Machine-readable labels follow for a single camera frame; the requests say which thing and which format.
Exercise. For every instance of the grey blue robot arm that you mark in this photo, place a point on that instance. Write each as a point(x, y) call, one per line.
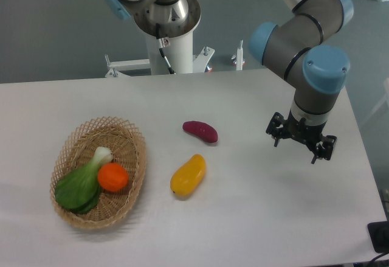
point(295, 51)

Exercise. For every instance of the orange fruit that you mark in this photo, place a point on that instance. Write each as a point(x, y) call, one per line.
point(112, 177)

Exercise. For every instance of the yellow mango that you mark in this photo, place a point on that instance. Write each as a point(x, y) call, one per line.
point(188, 177)

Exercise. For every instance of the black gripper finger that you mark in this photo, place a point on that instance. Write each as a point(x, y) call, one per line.
point(324, 148)
point(277, 128)

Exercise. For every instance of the green bok choy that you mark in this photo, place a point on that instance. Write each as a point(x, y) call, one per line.
point(79, 190)

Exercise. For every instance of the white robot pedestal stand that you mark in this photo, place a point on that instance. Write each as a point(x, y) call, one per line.
point(166, 56)

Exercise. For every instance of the black device on table edge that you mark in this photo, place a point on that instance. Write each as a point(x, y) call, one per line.
point(378, 230)

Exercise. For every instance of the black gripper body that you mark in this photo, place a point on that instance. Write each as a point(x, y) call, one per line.
point(300, 131)

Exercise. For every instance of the purple sweet potato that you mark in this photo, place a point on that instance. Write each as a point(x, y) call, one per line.
point(201, 130)

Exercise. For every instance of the woven wicker basket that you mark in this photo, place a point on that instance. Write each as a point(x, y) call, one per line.
point(128, 149)

